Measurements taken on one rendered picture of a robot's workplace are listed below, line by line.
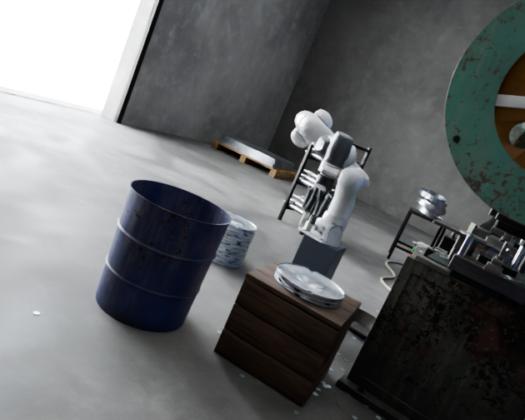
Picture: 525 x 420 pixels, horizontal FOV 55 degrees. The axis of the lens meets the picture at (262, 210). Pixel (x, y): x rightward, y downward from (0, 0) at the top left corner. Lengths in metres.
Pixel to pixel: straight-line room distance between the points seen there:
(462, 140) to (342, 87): 7.87
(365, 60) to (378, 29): 0.57
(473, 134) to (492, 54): 0.27
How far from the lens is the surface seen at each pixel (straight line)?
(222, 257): 2.93
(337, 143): 2.00
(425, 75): 9.34
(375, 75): 9.54
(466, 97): 1.91
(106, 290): 2.02
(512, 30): 1.95
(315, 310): 1.85
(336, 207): 2.44
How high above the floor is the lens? 0.96
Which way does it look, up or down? 11 degrees down
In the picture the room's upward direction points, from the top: 23 degrees clockwise
